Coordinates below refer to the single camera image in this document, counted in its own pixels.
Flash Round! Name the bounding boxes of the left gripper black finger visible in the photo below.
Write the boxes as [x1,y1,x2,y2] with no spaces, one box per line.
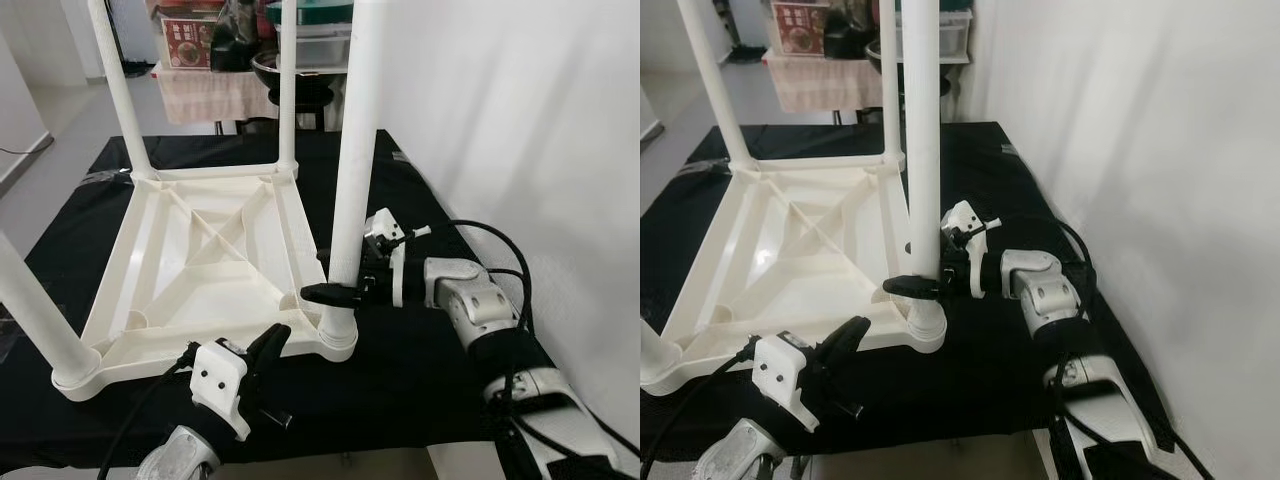
[248,322,293,363]
[815,316,871,363]

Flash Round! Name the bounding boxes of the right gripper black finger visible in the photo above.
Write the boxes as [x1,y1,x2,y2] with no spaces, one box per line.
[883,275,943,299]
[300,282,363,307]

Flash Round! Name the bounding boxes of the white plastic table top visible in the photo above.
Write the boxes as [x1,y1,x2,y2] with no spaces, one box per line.
[52,163,359,403]
[640,155,948,396]

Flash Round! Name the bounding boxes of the black table cloth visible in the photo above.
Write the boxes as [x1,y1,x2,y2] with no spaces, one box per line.
[0,128,561,471]
[640,122,1179,463]

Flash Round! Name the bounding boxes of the black round stool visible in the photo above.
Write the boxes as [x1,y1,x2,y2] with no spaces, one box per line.
[268,85,336,131]

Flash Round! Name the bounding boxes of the beige cloth covered table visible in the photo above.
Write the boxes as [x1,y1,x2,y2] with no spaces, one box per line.
[155,68,281,126]
[765,55,886,113]

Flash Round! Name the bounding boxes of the black wok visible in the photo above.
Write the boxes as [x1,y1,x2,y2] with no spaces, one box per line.
[865,40,951,73]
[250,50,346,86]

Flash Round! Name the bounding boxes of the clear plastic storage container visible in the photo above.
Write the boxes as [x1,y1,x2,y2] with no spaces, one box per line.
[940,10,973,56]
[275,20,353,69]

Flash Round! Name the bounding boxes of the red patterned box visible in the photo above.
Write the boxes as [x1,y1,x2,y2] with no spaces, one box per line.
[775,3,829,56]
[160,15,216,69]

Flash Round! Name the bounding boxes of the dark green lid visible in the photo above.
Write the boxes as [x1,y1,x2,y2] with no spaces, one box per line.
[265,0,353,26]

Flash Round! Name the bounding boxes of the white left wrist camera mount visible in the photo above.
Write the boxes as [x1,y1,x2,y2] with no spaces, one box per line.
[190,340,251,441]
[752,332,819,433]

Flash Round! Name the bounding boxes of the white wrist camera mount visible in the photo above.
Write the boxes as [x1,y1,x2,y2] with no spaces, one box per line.
[190,340,251,441]
[362,208,431,306]
[940,200,1003,299]
[752,332,819,433]

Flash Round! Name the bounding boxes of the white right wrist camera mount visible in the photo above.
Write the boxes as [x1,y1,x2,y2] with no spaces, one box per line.
[362,208,431,306]
[940,200,1003,299]

